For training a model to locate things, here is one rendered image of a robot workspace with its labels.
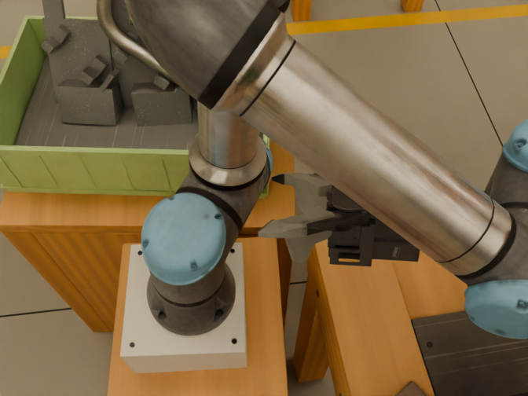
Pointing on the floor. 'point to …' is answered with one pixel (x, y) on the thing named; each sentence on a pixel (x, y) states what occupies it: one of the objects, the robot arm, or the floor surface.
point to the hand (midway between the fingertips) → (264, 198)
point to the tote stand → (114, 239)
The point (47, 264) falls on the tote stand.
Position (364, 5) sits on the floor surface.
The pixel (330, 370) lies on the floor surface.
